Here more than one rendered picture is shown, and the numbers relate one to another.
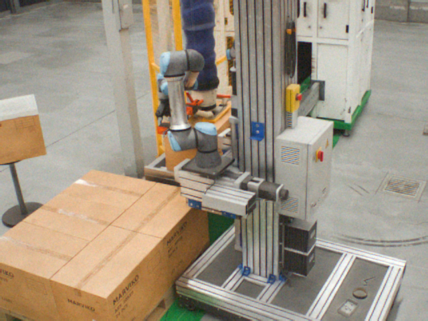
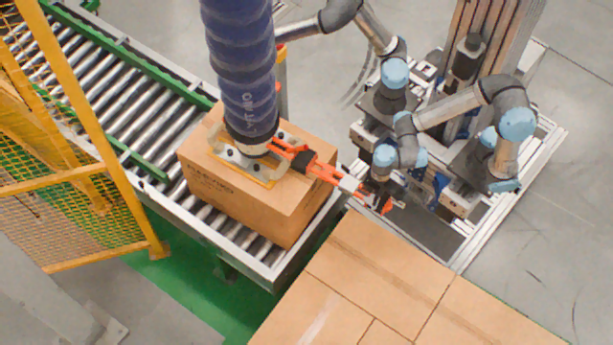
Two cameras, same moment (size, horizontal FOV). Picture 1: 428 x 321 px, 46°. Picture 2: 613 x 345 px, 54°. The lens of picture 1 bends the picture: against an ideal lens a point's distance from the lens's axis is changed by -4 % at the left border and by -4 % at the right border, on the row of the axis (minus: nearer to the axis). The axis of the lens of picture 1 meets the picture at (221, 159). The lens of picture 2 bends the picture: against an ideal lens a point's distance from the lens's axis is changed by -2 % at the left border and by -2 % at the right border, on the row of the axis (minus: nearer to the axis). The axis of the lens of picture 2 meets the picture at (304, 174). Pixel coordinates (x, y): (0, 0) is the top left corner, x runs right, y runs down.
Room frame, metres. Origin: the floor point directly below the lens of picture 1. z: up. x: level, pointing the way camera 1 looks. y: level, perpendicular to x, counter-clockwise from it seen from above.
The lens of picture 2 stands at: (3.18, 1.47, 3.29)
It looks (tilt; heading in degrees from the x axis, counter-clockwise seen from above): 61 degrees down; 279
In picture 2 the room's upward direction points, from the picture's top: straight up
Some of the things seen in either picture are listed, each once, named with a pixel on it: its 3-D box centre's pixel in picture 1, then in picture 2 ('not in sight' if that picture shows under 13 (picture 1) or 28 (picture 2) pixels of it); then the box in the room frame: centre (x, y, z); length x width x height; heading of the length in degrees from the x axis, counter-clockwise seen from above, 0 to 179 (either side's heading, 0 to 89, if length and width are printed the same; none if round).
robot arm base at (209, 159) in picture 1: (207, 154); (486, 158); (2.64, 0.07, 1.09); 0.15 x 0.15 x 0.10
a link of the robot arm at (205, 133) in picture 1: (204, 135); (493, 145); (2.64, 0.08, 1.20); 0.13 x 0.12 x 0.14; 105
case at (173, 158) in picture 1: (206, 138); (260, 172); (3.61, 0.10, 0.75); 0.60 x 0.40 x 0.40; 157
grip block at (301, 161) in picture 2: (189, 108); (304, 160); (3.39, 0.20, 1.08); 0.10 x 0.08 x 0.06; 67
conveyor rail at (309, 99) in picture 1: (282, 132); (178, 79); (4.23, -0.55, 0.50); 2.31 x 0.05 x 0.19; 154
